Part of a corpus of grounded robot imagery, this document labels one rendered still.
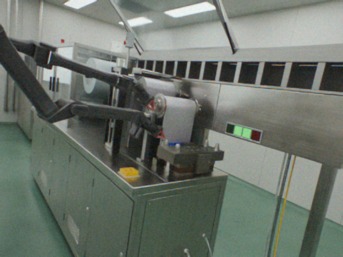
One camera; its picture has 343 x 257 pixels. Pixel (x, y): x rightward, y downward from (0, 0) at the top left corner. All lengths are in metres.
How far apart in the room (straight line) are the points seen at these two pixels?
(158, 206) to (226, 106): 0.71
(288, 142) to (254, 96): 0.32
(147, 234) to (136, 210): 0.16
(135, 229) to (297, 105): 0.96
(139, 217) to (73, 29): 6.18
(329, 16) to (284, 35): 0.60
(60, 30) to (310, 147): 6.37
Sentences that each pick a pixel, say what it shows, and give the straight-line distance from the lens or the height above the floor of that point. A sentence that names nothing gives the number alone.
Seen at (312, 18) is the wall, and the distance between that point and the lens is 4.11.
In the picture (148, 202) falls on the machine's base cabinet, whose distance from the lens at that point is 1.23.
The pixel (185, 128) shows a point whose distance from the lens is 1.55.
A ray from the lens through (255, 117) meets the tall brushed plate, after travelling 1.40.
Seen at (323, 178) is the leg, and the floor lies 1.04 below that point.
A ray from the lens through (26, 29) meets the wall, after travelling 6.83.
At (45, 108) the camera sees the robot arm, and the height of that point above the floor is 1.22.
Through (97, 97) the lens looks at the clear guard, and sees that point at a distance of 2.35.
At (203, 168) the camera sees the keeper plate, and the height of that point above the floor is 0.94.
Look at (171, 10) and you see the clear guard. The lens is 1.80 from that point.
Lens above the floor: 1.35
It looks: 9 degrees down
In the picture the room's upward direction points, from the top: 9 degrees clockwise
